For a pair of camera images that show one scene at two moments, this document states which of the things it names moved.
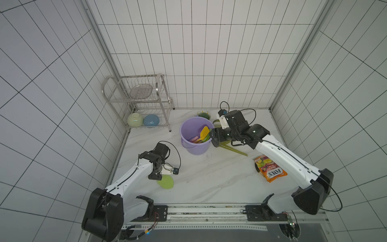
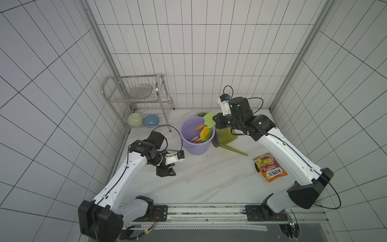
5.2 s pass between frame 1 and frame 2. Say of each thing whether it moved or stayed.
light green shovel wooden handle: moved
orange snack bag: stayed
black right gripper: moved
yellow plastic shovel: stayed
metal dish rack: stayed
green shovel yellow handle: stayed
